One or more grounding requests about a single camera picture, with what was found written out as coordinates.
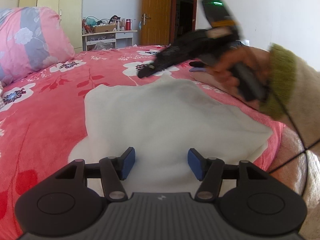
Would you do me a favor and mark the white fleece garment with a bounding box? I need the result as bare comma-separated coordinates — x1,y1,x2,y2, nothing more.
69,76,273,198

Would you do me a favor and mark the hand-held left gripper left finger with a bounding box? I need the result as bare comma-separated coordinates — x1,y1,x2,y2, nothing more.
55,147,136,203

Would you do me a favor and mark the person's cream green sweater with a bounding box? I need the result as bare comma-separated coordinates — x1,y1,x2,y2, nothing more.
269,125,320,211

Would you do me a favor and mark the wooden door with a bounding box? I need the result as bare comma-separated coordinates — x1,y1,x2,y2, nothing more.
140,0,177,46

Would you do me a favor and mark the white desk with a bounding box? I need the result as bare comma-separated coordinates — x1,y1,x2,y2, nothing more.
82,29,138,52

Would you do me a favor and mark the cardboard box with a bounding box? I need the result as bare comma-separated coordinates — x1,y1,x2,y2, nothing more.
91,24,117,34

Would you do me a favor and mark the cream wardrobe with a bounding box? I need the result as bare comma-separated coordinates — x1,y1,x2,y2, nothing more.
19,0,84,53

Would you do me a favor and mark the red floral bed sheet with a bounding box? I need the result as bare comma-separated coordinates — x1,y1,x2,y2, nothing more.
0,44,287,240

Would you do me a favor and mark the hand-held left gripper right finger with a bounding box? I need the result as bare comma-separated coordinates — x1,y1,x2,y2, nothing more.
187,148,272,203

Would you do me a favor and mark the person's right forearm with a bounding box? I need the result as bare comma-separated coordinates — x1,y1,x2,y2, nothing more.
259,44,320,141

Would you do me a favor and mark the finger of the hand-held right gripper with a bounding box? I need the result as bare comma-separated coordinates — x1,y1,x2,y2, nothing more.
189,60,209,73
136,29,213,79

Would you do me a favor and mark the clear plastic bag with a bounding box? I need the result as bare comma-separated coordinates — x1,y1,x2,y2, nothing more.
94,41,113,51

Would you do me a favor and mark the person's right hand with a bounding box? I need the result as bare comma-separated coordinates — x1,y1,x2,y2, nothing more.
206,45,272,111

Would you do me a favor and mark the pink grey floral pillow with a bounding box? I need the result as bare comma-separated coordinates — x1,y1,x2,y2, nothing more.
0,7,75,86

